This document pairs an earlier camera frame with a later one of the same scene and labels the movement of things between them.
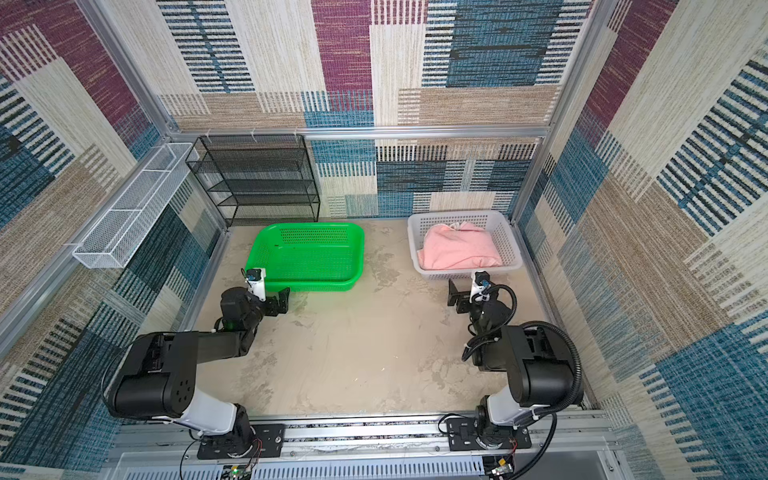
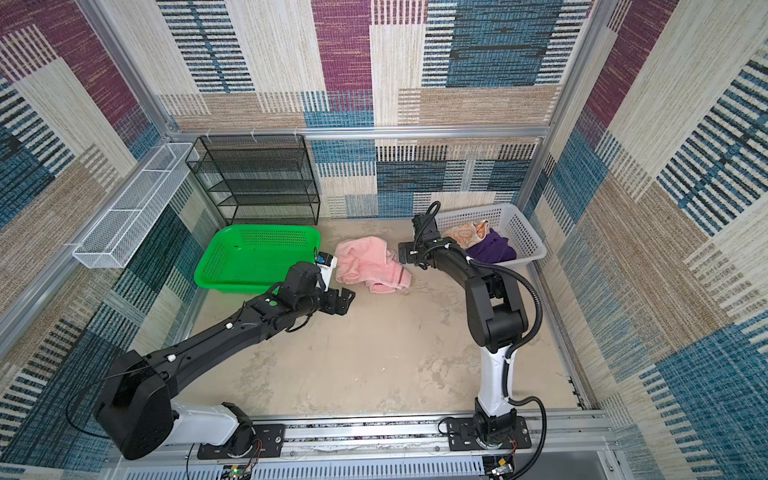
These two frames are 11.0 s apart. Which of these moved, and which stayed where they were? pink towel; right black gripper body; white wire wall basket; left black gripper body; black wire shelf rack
Moved: left black gripper body; pink towel; right black gripper body
Stayed: black wire shelf rack; white wire wall basket
